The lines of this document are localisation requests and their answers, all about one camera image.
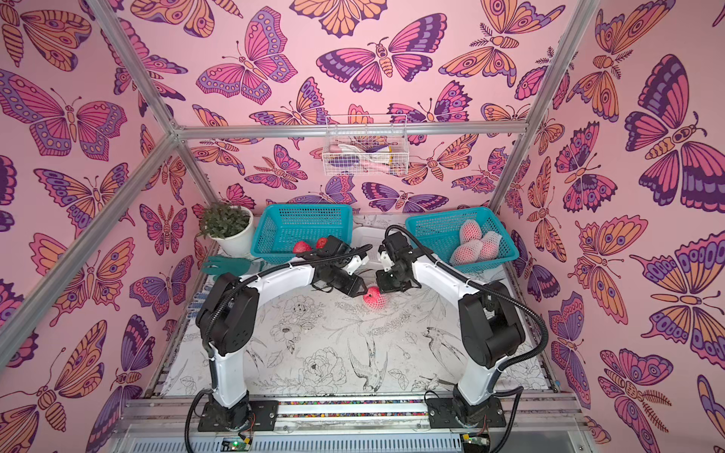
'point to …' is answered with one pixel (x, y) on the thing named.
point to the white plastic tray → (373, 236)
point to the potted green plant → (229, 226)
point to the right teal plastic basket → (440, 233)
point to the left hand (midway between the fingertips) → (366, 288)
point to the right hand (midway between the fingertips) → (383, 284)
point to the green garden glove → (216, 265)
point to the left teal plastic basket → (279, 226)
